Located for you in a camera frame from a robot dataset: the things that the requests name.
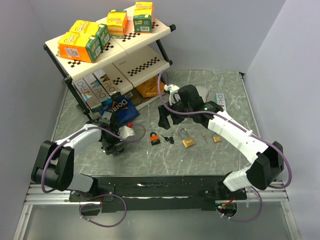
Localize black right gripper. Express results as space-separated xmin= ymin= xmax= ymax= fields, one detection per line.
xmin=158 ymin=95 xmax=193 ymax=130

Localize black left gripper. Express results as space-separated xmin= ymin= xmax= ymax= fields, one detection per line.
xmin=101 ymin=123 xmax=127 ymax=155

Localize black head key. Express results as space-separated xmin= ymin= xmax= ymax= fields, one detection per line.
xmin=161 ymin=134 xmax=178 ymax=146

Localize orange padlock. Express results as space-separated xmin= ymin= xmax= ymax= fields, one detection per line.
xmin=150 ymin=132 xmax=161 ymax=146

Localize long shackle brass padlock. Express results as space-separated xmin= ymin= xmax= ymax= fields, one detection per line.
xmin=179 ymin=128 xmax=196 ymax=149

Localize small silver keys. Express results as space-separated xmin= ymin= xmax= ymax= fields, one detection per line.
xmin=201 ymin=130 xmax=208 ymax=144

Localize small brass padlock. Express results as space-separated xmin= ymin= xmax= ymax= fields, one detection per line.
xmin=212 ymin=132 xmax=222 ymax=143

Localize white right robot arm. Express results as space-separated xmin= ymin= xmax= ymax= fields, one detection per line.
xmin=158 ymin=84 xmax=284 ymax=199

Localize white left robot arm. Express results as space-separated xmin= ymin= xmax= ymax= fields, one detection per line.
xmin=31 ymin=112 xmax=134 ymax=201

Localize orange honey dijon bag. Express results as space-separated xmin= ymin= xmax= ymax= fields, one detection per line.
xmin=135 ymin=75 xmax=159 ymax=98

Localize blue Doritos bag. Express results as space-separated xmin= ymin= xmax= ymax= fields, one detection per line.
xmin=99 ymin=96 xmax=140 ymax=126

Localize middle RIO box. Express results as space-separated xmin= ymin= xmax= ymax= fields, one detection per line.
xmin=83 ymin=73 xmax=112 ymax=107

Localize teal white RIO box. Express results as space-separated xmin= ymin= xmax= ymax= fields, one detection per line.
xmin=215 ymin=93 xmax=227 ymax=111

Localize right RIO box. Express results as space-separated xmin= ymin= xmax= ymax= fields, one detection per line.
xmin=93 ymin=69 xmax=121 ymax=99

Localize beige two tier shelf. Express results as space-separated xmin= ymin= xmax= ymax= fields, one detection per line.
xmin=43 ymin=6 xmax=176 ymax=116

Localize green yellow sponge box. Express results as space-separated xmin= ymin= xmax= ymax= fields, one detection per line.
xmin=132 ymin=1 xmax=154 ymax=33

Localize front orange sponge box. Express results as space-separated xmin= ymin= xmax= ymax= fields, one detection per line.
xmin=58 ymin=32 xmax=102 ymax=63

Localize yellow orange sponge pack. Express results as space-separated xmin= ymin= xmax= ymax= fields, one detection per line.
xmin=106 ymin=9 xmax=128 ymax=38

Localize rear yellow sponge box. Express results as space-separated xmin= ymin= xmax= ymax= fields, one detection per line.
xmin=69 ymin=20 xmax=110 ymax=50

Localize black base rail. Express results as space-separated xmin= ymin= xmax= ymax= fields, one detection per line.
xmin=69 ymin=175 xmax=249 ymax=213

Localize left aluminium frame rail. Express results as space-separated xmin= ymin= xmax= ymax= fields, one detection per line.
xmin=23 ymin=182 xmax=76 ymax=206

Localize aluminium frame rail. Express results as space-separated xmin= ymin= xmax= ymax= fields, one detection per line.
xmin=23 ymin=182 xmax=76 ymax=206
xmin=245 ymin=187 xmax=289 ymax=202

